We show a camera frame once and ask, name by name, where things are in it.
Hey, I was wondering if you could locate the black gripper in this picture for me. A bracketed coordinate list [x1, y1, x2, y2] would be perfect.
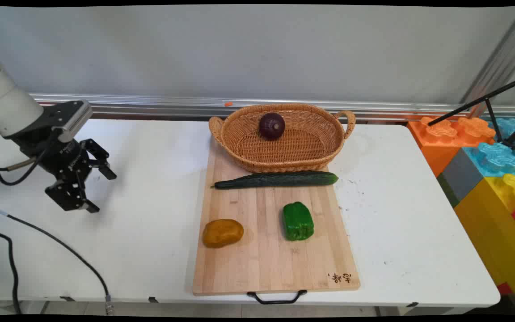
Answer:
[13, 135, 117, 214]

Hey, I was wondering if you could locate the brown potato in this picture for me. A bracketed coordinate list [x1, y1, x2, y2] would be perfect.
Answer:
[202, 219, 245, 249]

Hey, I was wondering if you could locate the purple red onion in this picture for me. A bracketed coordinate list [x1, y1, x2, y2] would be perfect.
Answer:
[258, 112, 286, 141]

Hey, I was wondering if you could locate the long green cucumber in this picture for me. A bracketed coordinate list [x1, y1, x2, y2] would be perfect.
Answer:
[211, 171, 339, 190]

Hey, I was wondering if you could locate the wooden cutting board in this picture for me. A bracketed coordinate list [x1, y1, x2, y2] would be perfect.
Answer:
[192, 134, 361, 305]

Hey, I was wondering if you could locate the woven wicker basket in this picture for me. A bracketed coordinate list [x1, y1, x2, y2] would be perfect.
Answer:
[208, 103, 356, 174]

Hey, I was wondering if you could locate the green bell pepper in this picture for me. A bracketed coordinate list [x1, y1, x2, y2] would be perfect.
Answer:
[282, 201, 315, 242]

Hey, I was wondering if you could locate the orange giant toy brick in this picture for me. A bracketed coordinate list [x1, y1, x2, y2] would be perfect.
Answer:
[407, 116, 497, 178]

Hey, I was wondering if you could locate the grey giant toy brick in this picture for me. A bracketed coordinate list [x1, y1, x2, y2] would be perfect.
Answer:
[437, 148, 484, 208]

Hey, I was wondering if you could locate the black tripod stand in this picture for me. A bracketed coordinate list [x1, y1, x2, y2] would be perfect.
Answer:
[427, 73, 515, 151]

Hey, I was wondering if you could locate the blue giant toy brick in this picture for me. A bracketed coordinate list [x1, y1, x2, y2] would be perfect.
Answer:
[462, 117, 515, 178]

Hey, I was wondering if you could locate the yellow giant toy brick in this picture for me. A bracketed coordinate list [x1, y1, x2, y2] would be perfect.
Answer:
[453, 173, 515, 315]

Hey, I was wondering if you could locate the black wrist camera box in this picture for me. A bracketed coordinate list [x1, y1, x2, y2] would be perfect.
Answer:
[6, 100, 93, 143]

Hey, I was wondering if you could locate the black cable with metal plug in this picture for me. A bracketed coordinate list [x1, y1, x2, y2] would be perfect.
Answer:
[0, 203, 115, 316]

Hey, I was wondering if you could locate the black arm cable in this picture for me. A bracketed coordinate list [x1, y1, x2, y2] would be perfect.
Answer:
[0, 134, 57, 186]

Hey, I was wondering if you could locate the thick black cable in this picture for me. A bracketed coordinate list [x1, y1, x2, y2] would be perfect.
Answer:
[0, 226, 22, 315]

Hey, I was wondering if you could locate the aluminium wall rail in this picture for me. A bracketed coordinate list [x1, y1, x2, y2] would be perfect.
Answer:
[29, 93, 515, 122]

